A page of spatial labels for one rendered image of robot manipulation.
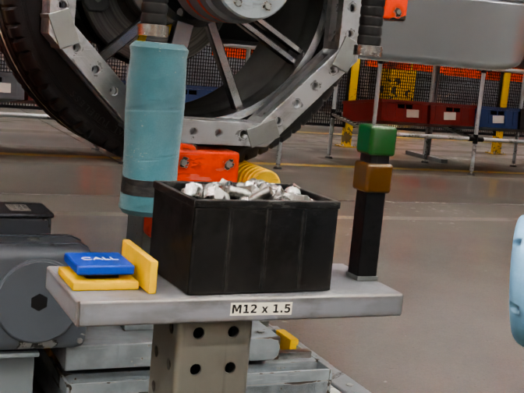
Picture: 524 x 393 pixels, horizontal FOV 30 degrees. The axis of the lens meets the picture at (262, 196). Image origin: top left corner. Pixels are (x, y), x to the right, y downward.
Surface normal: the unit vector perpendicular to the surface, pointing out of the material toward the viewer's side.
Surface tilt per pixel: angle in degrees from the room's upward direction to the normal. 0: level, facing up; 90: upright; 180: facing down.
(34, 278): 90
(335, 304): 90
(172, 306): 90
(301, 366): 90
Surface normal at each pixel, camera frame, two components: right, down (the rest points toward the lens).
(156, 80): 0.08, 0.12
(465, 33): 0.40, 0.18
